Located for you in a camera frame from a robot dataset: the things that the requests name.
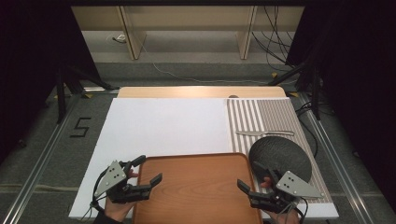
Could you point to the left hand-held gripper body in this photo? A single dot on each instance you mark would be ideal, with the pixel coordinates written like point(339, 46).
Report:
point(112, 179)

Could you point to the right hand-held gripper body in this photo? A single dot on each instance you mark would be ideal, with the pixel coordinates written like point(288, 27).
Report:
point(294, 186)

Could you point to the black textured plate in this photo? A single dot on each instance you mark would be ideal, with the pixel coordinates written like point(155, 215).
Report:
point(280, 154)

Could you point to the silver table knife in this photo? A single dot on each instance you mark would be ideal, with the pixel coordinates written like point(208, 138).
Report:
point(264, 133)

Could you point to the brown wooden tray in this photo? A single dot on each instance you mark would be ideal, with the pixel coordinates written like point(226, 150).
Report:
point(193, 193)

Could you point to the person's right hand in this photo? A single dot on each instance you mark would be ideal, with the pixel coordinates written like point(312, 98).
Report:
point(283, 217)

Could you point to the person's left hand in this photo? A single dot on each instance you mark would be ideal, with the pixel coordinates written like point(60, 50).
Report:
point(116, 211)

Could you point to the white board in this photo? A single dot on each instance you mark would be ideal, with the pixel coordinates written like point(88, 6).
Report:
point(162, 124)

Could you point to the striped beige placemat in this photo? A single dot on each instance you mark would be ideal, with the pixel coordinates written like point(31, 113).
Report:
point(264, 115)

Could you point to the black tripod stand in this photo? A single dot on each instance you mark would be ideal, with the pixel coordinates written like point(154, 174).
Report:
point(61, 93)
point(315, 93)

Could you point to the black curtain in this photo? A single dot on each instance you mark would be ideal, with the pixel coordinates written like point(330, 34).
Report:
point(358, 62)
point(31, 46)

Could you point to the beige wooden desk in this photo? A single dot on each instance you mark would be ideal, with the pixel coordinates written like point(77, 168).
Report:
point(186, 18)

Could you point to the metal floor rail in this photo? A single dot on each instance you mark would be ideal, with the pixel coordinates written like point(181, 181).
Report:
point(336, 161)
point(34, 174)

